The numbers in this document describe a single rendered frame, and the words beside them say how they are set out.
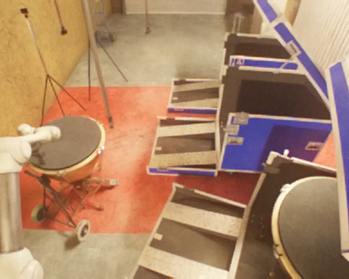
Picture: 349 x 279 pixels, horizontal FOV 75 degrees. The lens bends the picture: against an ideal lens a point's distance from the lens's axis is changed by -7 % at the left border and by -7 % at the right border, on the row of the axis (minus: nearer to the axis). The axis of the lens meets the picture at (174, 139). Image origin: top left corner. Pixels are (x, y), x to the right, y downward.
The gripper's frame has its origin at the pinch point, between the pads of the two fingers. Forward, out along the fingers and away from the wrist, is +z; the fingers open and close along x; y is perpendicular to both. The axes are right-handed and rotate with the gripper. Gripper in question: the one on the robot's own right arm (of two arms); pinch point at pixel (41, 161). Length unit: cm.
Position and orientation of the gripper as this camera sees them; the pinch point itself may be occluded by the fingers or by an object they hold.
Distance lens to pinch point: 215.3
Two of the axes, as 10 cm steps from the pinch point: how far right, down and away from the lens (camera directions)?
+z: 0.0, 7.1, 7.1
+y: -3.1, 6.7, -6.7
